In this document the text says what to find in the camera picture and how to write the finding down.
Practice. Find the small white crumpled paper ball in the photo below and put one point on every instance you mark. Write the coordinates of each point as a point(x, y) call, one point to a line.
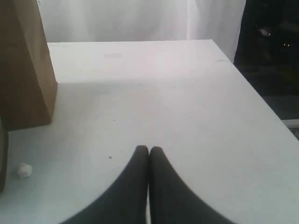
point(24, 170)

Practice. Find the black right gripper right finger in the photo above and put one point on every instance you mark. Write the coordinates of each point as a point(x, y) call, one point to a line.
point(171, 200)

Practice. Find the white backdrop curtain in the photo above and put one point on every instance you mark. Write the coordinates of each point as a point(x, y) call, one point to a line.
point(144, 20)

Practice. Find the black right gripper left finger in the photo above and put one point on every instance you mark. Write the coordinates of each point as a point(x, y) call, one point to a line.
point(125, 201)

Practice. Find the brown paper bag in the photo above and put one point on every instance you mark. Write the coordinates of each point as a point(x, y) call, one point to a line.
point(28, 86)

